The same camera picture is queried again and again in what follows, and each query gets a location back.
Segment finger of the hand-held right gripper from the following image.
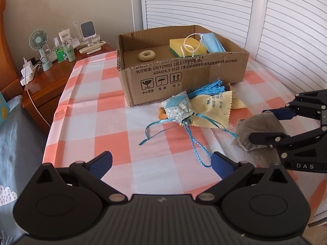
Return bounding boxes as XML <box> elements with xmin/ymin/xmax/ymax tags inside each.
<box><xmin>262</xmin><ymin>89</ymin><xmax>327</xmax><ymax>121</ymax></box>
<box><xmin>249</xmin><ymin>125</ymin><xmax>327</xmax><ymax>160</ymax></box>

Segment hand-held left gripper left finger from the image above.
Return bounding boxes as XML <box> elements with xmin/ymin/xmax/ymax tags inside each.
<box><xmin>28</xmin><ymin>150</ymin><xmax>129</xmax><ymax>203</ymax></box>

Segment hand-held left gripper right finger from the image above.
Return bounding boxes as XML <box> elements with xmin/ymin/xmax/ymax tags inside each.
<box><xmin>195</xmin><ymin>151</ymin><xmax>297</xmax><ymax>202</ymax></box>

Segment dark grey fabric pouch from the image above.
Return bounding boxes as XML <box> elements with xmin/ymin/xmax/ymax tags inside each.
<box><xmin>231</xmin><ymin>113</ymin><xmax>290</xmax><ymax>164</ymax></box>

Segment brown cardboard box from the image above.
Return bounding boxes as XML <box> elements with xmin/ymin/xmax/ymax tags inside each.
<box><xmin>116</xmin><ymin>25</ymin><xmax>250</xmax><ymax>107</ymax></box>

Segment blue face mask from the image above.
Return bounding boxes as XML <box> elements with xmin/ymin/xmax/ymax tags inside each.
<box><xmin>180</xmin><ymin>32</ymin><xmax>227</xmax><ymax>57</ymax></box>

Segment cream hair scrunchie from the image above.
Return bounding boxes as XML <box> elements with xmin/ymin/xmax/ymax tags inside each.
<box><xmin>138</xmin><ymin>50</ymin><xmax>155</xmax><ymax>62</ymax></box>

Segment yellow green sponge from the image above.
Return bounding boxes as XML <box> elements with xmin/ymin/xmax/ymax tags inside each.
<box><xmin>169</xmin><ymin>38</ymin><xmax>209</xmax><ymax>57</ymax></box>

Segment orange white checkered tablecloth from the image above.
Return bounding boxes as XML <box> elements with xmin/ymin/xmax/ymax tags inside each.
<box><xmin>42</xmin><ymin>50</ymin><xmax>327</xmax><ymax>211</ymax></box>

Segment yellow lens cleaning cloth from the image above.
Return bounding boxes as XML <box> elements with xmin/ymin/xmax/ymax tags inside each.
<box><xmin>189</xmin><ymin>83</ymin><xmax>247</xmax><ymax>128</ymax></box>

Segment patterned sachet with blue tassel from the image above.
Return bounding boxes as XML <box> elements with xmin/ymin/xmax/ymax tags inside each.
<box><xmin>139</xmin><ymin>78</ymin><xmax>240</xmax><ymax>168</ymax></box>

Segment grey printed bed sheet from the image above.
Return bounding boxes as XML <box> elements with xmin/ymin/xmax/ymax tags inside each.
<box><xmin>0</xmin><ymin>94</ymin><xmax>55</xmax><ymax>245</ymax></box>

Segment white louvered door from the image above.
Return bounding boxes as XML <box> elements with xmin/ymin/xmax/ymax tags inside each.
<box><xmin>139</xmin><ymin>0</ymin><xmax>256</xmax><ymax>40</ymax></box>
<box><xmin>255</xmin><ymin>0</ymin><xmax>327</xmax><ymax>98</ymax></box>

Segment wooden nightstand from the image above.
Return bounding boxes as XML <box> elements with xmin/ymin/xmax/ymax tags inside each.
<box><xmin>22</xmin><ymin>43</ymin><xmax>117</xmax><ymax>136</ymax></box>

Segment green bottles on nightstand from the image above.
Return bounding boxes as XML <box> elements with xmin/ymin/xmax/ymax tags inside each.
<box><xmin>65</xmin><ymin>43</ymin><xmax>76</xmax><ymax>62</ymax></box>

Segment green liquid bottle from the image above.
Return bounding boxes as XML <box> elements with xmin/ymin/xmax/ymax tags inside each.
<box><xmin>55</xmin><ymin>46</ymin><xmax>66</xmax><ymax>62</ymax></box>

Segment white charger block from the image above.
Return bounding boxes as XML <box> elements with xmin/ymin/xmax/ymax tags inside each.
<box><xmin>20</xmin><ymin>57</ymin><xmax>39</xmax><ymax>86</ymax></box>

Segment white remote control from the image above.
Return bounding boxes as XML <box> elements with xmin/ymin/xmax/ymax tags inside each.
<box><xmin>79</xmin><ymin>40</ymin><xmax>107</xmax><ymax>55</ymax></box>

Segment white tube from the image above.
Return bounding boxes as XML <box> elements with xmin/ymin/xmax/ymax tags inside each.
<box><xmin>58</xmin><ymin>30</ymin><xmax>71</xmax><ymax>44</ymax></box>

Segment phone on white stand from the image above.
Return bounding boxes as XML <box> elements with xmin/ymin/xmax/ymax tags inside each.
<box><xmin>80</xmin><ymin>21</ymin><xmax>100</xmax><ymax>47</ymax></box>

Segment green handheld fan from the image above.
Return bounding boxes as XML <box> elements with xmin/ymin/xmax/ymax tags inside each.
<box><xmin>29</xmin><ymin>30</ymin><xmax>53</xmax><ymax>71</ymax></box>

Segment white charging cable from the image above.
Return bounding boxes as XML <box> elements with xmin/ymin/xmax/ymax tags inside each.
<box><xmin>24</xmin><ymin>65</ymin><xmax>52</xmax><ymax>128</ymax></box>

